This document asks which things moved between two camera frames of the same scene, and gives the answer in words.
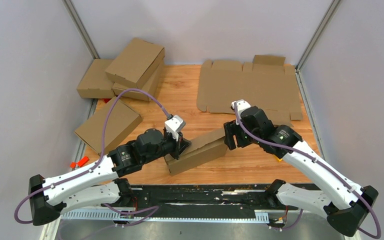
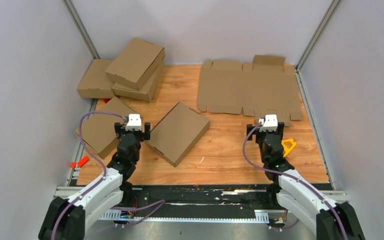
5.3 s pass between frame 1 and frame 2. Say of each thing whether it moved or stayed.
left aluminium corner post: stayed
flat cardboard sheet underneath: stayed
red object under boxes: stayed
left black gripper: moved
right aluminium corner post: stayed
